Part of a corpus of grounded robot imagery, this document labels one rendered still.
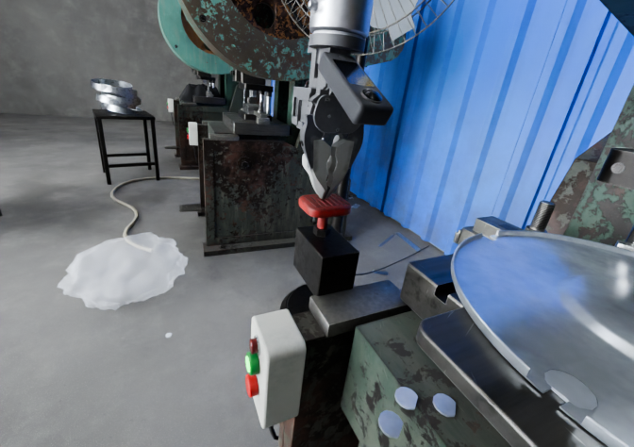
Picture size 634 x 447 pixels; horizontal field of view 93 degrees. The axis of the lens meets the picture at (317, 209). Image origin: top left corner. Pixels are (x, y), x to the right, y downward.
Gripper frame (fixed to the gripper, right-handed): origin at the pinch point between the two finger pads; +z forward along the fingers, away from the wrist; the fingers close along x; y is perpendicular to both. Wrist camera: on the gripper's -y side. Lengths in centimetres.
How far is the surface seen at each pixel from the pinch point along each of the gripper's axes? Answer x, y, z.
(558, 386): 2.8, -32.5, -0.9
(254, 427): 4, 18, 77
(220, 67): -27, 272, -21
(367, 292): -4.5, -8.0, 13.1
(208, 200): 3, 120, 47
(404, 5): -37, 38, -36
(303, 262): 3.0, -0.9, 11.0
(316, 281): 3.0, -5.7, 11.1
